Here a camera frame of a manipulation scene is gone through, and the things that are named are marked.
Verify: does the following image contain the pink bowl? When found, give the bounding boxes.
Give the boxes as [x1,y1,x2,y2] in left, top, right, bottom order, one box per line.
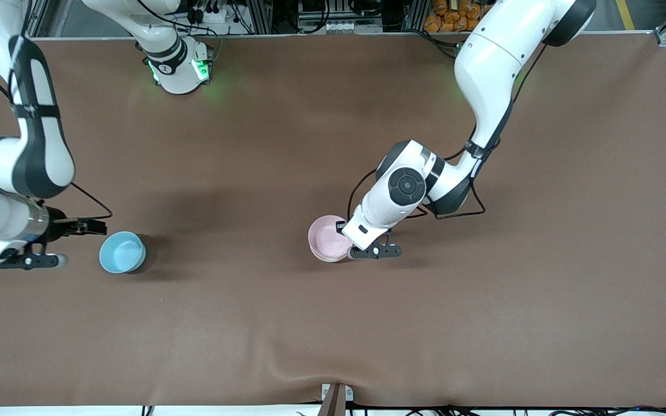
[308,215,352,261]

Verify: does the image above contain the blue bowl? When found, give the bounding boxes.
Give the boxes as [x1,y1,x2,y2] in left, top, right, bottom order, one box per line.
[99,231,147,274]

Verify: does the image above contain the white bowl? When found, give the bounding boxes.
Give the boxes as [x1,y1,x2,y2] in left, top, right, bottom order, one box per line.
[309,222,354,263]

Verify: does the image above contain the brown table mat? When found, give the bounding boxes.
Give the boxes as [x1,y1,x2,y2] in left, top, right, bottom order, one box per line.
[0,32,666,408]

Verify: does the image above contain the orange snack bags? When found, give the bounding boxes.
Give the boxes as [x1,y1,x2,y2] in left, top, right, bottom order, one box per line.
[424,0,493,34]

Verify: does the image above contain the white power strip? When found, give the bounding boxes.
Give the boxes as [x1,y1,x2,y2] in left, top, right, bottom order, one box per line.
[187,0,236,25]

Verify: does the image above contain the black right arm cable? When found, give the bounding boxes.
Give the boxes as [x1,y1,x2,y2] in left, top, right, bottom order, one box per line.
[0,51,114,223]

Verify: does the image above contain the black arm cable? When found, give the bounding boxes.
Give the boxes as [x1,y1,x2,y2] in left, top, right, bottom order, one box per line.
[346,40,547,221]
[0,51,114,223]

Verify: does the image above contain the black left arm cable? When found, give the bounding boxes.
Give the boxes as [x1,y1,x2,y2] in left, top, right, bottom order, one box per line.
[346,40,547,221]

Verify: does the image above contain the grey metal clamp bracket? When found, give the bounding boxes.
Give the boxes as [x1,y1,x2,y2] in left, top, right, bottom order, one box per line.
[321,383,354,416]

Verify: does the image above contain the aluminium frame post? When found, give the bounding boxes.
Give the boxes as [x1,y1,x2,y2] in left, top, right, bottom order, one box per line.
[402,0,426,32]
[246,0,273,34]

